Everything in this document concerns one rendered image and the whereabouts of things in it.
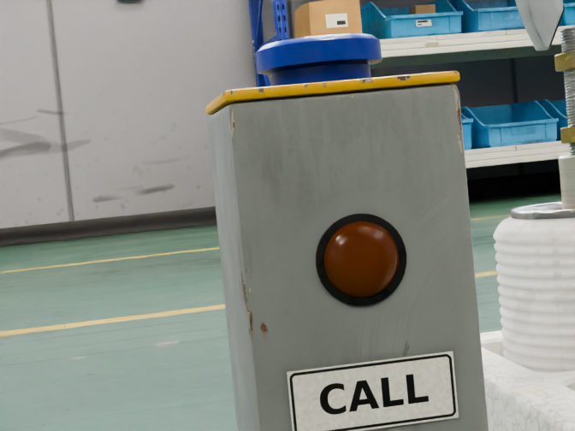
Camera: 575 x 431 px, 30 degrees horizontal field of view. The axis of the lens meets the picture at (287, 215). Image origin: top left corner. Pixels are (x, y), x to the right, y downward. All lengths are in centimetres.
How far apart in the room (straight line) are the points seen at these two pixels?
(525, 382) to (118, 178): 496
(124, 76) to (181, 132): 40
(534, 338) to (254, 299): 27
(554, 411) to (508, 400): 4
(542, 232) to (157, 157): 493
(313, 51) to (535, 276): 25
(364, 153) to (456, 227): 4
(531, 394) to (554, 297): 7
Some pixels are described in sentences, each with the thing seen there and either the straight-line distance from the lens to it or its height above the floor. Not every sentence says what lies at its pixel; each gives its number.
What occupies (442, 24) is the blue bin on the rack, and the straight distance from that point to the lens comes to 509.
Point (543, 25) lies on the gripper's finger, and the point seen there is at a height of 35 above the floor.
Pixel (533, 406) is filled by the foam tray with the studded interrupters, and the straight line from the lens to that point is 47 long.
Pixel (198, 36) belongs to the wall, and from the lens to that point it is 551.
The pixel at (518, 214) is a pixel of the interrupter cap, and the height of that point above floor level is 25.
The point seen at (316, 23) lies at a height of 89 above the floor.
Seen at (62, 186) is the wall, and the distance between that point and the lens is 541.
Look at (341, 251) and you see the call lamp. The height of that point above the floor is 27.
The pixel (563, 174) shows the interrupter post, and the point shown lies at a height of 27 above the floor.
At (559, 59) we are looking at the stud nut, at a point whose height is 33.
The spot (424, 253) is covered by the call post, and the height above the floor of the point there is 26.
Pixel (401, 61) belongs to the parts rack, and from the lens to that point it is 555.
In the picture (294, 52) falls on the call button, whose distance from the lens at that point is 33.
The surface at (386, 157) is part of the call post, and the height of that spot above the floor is 29.
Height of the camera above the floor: 29
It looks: 3 degrees down
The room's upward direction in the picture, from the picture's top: 5 degrees counter-clockwise
